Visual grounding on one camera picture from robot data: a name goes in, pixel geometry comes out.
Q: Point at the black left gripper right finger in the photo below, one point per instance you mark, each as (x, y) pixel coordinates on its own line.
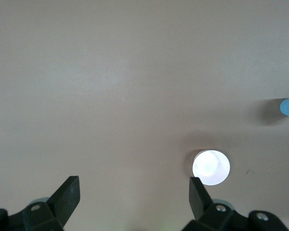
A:
(200, 204)

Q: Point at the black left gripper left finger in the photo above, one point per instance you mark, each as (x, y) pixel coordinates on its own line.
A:
(62, 199)

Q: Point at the pink bowl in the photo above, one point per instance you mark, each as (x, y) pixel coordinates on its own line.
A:
(212, 166)

